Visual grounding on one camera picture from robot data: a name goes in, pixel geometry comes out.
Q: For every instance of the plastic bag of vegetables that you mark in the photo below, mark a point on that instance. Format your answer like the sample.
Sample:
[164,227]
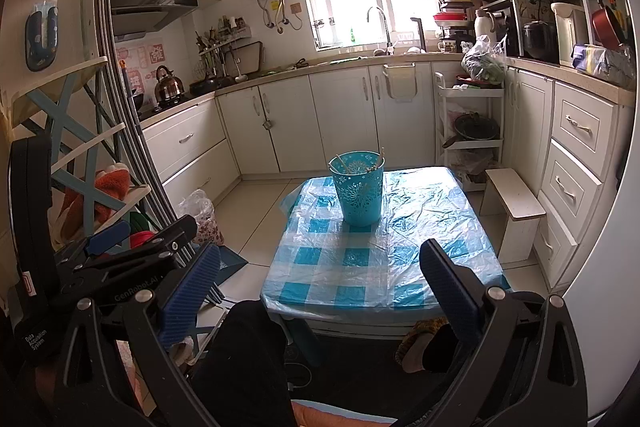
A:
[482,67]

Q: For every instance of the teal dustpan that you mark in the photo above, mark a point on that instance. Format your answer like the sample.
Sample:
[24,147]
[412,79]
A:
[230,267]

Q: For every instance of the white three-drawer cabinet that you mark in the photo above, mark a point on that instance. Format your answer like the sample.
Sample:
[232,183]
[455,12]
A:
[575,187]

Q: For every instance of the red plastic item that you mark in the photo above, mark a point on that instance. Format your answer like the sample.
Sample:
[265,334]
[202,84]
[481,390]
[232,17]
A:
[142,239]

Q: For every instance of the dark framed cutting board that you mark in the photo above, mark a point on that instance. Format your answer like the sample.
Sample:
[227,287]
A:
[247,57]

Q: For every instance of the orange and white cloth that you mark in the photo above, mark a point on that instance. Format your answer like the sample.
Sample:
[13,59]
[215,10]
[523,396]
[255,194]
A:
[110,187]

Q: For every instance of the black wok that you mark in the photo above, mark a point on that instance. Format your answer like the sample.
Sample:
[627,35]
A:
[135,99]

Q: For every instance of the blue perforated plastic basket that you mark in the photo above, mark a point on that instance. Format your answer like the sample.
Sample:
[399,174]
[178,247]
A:
[357,202]

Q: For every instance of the floral plastic bag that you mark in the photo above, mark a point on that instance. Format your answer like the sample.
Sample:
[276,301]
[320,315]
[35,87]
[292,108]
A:
[202,217]

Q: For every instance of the blue packet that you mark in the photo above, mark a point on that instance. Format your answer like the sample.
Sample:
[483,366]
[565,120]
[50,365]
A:
[595,57]

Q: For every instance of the black frying pan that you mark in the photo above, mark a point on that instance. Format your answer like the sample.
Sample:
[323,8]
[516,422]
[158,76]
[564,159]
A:
[205,84]

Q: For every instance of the grey sliding door frame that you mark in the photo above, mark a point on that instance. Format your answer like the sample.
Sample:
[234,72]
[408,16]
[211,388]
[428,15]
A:
[107,7]

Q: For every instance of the wall utensil rack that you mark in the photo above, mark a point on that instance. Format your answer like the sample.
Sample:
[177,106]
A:
[222,37]

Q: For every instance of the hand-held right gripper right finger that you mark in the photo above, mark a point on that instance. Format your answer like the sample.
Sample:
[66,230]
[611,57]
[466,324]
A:
[450,287]

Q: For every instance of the chrome gooseneck faucet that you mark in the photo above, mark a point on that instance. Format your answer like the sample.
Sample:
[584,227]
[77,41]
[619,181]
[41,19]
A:
[386,27]

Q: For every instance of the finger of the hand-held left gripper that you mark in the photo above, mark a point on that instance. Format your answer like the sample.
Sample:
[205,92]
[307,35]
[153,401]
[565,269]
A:
[165,232]
[107,237]

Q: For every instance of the white thermos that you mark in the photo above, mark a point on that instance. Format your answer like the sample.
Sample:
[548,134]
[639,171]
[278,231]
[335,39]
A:
[484,27]

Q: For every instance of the stack of dishes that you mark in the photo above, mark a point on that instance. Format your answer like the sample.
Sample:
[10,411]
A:
[452,14]

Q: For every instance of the steel whistling kettle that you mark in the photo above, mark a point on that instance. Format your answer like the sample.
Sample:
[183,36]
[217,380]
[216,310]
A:
[169,89]

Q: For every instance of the blue checked plastic tablecloth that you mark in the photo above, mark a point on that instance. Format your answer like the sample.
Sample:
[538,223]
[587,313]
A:
[325,257]

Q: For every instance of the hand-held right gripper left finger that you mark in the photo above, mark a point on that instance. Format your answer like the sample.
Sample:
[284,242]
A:
[192,292]

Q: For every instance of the red saucepan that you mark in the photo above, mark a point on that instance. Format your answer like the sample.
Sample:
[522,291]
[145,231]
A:
[607,24]

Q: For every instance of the white hanging cabinet bin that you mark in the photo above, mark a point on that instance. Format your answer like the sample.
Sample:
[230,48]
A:
[400,82]

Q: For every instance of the white rolling storage rack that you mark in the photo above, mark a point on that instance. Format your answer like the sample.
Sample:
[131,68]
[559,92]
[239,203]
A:
[475,93]

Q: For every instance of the beige wall socket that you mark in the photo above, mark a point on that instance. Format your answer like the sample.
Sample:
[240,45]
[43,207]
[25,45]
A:
[296,8]

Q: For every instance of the white two-drawer cabinet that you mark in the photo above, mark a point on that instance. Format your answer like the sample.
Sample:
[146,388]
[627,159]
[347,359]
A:
[185,142]

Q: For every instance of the beige kitchen countertop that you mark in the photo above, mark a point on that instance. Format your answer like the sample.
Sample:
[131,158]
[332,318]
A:
[340,63]

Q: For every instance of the person's right leg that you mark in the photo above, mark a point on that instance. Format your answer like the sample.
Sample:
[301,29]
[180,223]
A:
[442,352]

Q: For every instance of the person's left leg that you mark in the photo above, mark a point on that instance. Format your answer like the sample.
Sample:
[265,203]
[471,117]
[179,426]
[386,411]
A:
[245,357]

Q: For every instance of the blue hanging slippers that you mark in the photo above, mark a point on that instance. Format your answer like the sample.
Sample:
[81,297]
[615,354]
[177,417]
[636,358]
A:
[36,49]

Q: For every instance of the white wooden stool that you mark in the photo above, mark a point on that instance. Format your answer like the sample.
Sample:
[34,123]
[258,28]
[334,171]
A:
[515,197]

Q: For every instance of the patterned slipper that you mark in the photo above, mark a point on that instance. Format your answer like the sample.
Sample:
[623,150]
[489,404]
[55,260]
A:
[417,337]

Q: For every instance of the white mug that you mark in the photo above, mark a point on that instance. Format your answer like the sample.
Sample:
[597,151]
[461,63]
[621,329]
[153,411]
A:
[445,46]

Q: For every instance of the folding white blue shelf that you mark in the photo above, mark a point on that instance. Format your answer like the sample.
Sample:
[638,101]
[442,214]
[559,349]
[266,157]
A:
[60,79]

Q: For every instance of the white door base cabinet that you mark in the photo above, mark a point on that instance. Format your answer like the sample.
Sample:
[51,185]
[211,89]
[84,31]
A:
[325,117]

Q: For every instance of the bundle of wooden chopsticks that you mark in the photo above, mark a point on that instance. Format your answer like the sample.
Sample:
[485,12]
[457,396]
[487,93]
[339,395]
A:
[381,155]

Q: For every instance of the white electric water boiler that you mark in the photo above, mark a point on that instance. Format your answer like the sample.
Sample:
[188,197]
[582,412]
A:
[567,32]

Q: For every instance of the white refrigerator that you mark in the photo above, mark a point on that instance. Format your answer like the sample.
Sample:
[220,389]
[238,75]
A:
[610,257]

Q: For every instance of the pink paper wall decorations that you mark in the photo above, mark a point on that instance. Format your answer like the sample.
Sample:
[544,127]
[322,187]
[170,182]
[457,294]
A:
[147,57]

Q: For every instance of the black range hood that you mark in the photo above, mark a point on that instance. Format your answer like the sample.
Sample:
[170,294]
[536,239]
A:
[145,14]

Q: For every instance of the person's leg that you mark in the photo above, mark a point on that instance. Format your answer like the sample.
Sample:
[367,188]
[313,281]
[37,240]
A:
[245,357]
[442,352]

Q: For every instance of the green bottle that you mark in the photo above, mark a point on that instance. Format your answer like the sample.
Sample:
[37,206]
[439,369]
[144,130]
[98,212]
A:
[353,36]

